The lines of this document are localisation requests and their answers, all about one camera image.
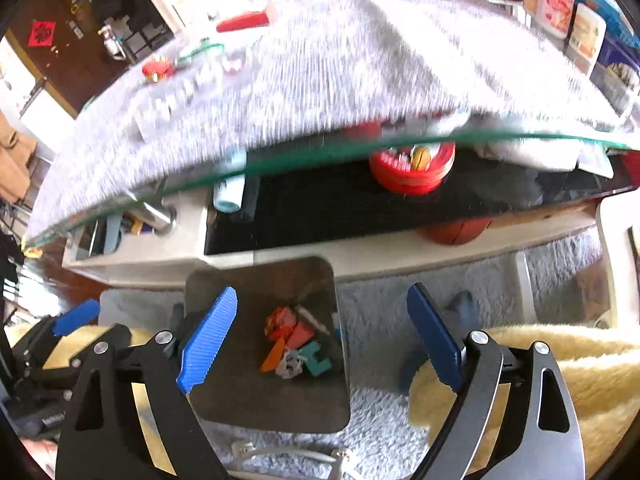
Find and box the small red lantern ornament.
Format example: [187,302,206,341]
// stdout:
[141,55,176,83]

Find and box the red diamond door sign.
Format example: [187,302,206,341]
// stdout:
[27,19,58,48]

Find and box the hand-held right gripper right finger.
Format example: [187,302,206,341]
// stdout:
[406,282,586,480]

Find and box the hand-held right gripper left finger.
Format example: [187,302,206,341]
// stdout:
[54,286,240,480]

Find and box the dark brown door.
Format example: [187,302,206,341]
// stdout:
[5,0,126,116]

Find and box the silver foil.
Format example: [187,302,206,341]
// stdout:
[275,350,306,380]

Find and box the clear plastic wrap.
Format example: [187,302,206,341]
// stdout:
[192,57,246,88]

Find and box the tan coat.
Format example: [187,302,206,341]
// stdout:
[0,110,38,203]

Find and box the white spray bottle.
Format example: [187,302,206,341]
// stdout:
[97,17,128,61]

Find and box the grey woven table mat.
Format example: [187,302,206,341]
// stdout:
[22,0,631,248]

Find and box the white jar yellow label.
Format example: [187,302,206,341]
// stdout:
[567,2,607,63]

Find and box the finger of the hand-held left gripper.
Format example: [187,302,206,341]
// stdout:
[20,299,101,361]
[42,323,133,376]

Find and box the light blue tube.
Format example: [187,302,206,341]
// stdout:
[212,149,249,213]

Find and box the white plastic tube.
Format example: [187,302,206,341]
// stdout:
[295,304,331,335]

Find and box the red plastic block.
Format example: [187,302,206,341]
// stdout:
[216,10,273,34]

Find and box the red and yellow wrapper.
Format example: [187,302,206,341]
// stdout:
[264,307,296,338]

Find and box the orange paper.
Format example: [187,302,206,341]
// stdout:
[259,337,288,373]

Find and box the red round tin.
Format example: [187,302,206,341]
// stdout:
[369,141,457,196]

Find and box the white bottle pink label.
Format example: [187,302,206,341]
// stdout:
[532,0,576,38]

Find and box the dark grey waste bin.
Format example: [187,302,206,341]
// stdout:
[184,256,352,434]

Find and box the brown red ball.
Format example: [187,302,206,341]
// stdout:
[417,217,493,246]

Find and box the green and white wrapper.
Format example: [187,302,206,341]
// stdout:
[177,40,226,63]

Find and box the silver metal cylinder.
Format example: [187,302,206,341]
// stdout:
[140,200,178,233]

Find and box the teal plastic block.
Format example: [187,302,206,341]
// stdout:
[300,342,333,377]

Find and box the blue snack bag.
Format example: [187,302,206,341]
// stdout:
[572,0,640,56]

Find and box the white cable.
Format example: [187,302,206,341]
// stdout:
[230,440,361,480]

